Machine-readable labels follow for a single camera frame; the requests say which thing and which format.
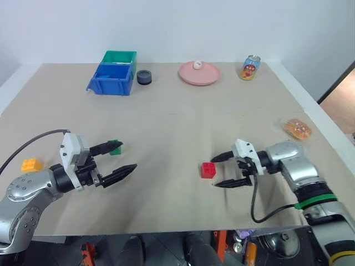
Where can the orange and black stand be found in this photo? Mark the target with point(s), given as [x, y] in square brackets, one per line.
[88, 253]
[221, 245]

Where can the orange toy brick cube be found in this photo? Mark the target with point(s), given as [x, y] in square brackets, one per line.
[30, 165]

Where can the silver can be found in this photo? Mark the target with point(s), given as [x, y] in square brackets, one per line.
[238, 243]

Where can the beige table cover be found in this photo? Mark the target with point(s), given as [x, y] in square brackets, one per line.
[177, 124]

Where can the pink plate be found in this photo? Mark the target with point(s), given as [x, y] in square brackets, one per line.
[199, 76]

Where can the printed drink can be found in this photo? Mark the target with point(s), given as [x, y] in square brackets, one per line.
[250, 67]

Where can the orange can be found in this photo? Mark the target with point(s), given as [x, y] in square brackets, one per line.
[250, 253]

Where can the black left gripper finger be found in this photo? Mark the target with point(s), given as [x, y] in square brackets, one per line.
[119, 174]
[106, 147]

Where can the black round puck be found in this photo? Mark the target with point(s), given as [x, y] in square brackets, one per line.
[144, 77]

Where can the green toy brick cube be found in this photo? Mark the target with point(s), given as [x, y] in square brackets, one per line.
[117, 152]

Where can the wrapped bread bun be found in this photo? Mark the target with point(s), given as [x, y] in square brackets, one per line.
[298, 128]

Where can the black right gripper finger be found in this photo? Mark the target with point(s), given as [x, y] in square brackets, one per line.
[223, 156]
[234, 183]

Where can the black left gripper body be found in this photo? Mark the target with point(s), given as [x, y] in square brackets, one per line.
[86, 175]

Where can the small white ball toy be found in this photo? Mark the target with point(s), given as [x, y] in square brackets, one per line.
[197, 65]

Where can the dark door frame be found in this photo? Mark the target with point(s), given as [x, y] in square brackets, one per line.
[337, 81]

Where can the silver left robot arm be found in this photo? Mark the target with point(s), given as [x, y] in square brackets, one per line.
[25, 188]

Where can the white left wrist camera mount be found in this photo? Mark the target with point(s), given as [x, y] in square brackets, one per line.
[68, 147]

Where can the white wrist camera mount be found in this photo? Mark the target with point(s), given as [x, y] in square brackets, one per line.
[68, 147]
[245, 149]

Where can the red toy brick cube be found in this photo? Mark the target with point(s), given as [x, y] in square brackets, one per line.
[208, 170]

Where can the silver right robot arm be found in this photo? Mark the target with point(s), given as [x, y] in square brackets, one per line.
[302, 171]

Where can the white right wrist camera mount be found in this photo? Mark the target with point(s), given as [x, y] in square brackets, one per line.
[245, 149]

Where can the black box with grey dome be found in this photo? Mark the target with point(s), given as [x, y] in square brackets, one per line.
[283, 243]

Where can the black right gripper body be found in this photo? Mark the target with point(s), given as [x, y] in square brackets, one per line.
[247, 167]

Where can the green plastic storage bin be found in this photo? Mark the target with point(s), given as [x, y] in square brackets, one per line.
[119, 55]

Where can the dark rounded shape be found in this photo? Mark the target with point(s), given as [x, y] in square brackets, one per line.
[199, 250]
[134, 250]

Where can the blue plastic storage bin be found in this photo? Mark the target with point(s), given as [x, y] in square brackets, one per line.
[111, 86]

